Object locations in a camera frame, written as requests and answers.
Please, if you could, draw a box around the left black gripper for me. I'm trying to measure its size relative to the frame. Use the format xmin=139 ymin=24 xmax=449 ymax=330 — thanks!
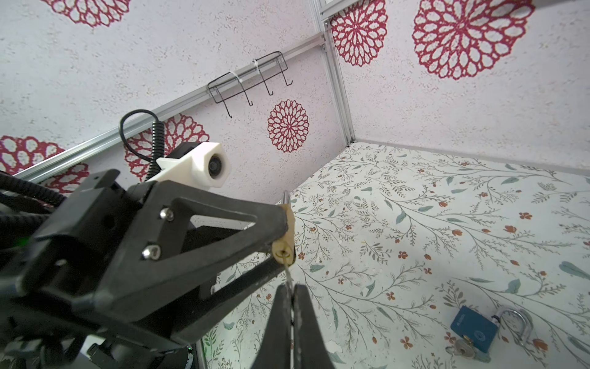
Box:
xmin=1 ymin=170 xmax=287 ymax=351

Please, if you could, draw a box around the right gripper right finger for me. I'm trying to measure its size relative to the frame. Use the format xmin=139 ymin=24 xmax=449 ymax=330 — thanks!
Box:
xmin=293 ymin=284 xmax=334 ymax=369

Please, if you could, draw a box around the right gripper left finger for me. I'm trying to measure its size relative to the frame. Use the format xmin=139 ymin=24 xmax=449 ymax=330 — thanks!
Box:
xmin=251 ymin=284 xmax=292 ymax=369

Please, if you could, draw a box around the small silver key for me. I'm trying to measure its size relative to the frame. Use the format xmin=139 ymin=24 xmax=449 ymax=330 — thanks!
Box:
xmin=284 ymin=261 xmax=293 ymax=301

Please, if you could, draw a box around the small brass padlock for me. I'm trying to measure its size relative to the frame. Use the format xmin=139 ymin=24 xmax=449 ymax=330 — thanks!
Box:
xmin=271 ymin=191 xmax=296 ymax=267

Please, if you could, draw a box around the silver key with ring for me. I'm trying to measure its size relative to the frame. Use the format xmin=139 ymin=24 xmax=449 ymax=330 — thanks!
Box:
xmin=446 ymin=339 xmax=491 ymax=363

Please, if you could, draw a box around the blue padlock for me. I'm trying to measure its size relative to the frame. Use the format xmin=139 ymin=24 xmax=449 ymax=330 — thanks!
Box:
xmin=451 ymin=306 xmax=533 ymax=355

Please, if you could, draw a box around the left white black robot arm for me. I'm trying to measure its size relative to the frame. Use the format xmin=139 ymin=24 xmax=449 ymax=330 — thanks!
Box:
xmin=1 ymin=170 xmax=292 ymax=368

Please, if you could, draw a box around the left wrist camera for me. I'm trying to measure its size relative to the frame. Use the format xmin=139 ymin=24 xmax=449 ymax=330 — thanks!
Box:
xmin=147 ymin=142 xmax=231 ymax=191

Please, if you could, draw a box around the left thin black cable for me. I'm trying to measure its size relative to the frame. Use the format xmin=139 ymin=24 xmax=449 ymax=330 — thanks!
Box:
xmin=118 ymin=108 xmax=167 ymax=181

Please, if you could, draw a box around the black wire wall basket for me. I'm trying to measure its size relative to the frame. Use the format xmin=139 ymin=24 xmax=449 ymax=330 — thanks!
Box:
xmin=206 ymin=51 xmax=293 ymax=118

